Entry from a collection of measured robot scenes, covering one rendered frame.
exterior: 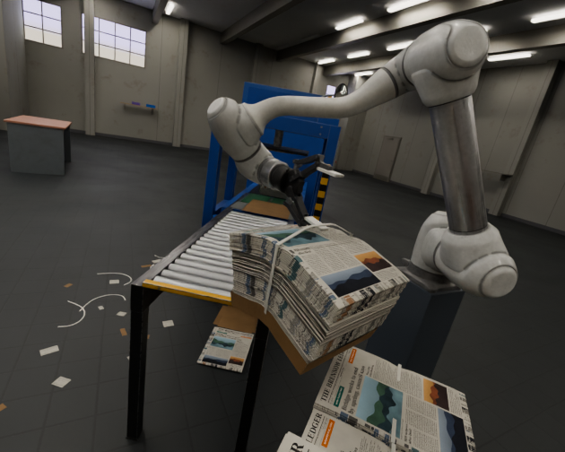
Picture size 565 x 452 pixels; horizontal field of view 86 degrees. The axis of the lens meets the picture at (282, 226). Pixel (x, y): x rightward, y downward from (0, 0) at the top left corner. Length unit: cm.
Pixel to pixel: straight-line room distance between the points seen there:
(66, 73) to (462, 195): 1433
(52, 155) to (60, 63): 826
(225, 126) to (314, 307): 52
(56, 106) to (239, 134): 1397
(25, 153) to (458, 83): 657
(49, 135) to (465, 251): 648
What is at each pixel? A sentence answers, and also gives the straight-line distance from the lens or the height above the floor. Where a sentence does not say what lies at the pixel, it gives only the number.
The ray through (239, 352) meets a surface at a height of 1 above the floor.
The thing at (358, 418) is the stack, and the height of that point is 83.
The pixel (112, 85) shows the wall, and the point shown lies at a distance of 1459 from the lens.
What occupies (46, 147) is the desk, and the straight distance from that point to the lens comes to 679.
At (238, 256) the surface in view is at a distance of 87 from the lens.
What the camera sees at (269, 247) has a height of 117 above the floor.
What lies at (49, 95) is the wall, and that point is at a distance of 1477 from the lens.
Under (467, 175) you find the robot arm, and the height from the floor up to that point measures 142.
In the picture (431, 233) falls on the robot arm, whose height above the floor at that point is 120.
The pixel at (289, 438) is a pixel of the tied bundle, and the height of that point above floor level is 106.
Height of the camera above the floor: 144
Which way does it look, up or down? 17 degrees down
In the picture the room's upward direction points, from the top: 11 degrees clockwise
